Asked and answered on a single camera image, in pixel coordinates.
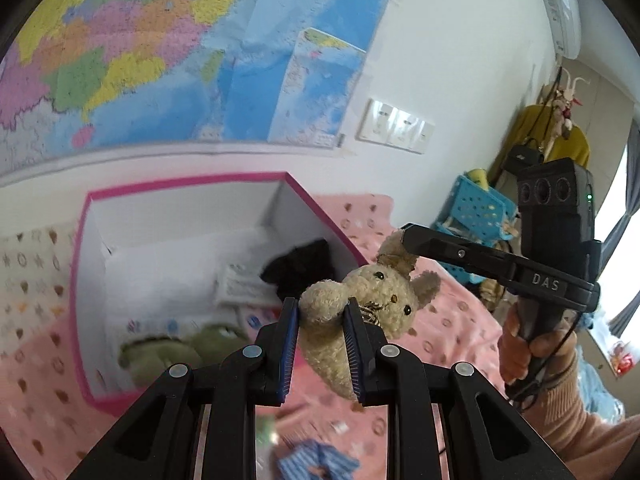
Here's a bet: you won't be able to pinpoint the beige plush bunny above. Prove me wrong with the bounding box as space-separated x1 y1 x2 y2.
297 228 443 401

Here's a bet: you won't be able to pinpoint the green plush frog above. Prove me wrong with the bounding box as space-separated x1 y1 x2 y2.
118 324 250 388

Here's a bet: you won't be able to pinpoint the blue checkered scrunchie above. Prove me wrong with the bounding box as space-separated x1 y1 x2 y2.
277 440 360 480

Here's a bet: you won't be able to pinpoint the black scrunchie cloth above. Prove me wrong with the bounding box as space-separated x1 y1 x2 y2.
260 238 336 301

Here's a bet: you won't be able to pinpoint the floral tissue pack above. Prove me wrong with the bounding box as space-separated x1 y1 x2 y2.
126 318 180 337

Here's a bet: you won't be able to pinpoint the medical tape packet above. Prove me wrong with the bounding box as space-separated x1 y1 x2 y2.
255 414 280 454

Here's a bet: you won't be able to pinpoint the right forearm pink sleeve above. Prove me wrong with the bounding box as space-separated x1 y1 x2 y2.
519 339 640 480

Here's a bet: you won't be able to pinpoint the person's right hand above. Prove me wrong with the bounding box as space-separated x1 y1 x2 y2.
498 306 577 385

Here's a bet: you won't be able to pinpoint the blue plastic basket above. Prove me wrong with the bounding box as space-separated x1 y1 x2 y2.
432 173 519 286

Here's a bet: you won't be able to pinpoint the black handbag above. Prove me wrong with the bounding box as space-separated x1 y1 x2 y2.
502 139 544 176

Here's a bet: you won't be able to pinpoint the pink patterned blanket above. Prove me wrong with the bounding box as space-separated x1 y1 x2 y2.
0 193 507 480

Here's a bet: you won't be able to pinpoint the yellow hanging coat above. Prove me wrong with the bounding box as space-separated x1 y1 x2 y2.
488 105 590 184

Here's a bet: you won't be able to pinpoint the pink cardboard box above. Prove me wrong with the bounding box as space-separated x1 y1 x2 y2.
70 172 366 416

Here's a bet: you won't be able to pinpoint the white air conditioner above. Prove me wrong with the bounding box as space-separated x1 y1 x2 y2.
542 0 582 60

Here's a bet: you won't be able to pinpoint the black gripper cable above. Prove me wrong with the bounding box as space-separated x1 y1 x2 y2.
504 309 586 411

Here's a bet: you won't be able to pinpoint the white wall sockets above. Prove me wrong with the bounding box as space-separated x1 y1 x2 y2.
356 99 435 154

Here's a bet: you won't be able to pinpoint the colourful wall map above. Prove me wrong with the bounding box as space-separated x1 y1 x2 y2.
1 0 390 174

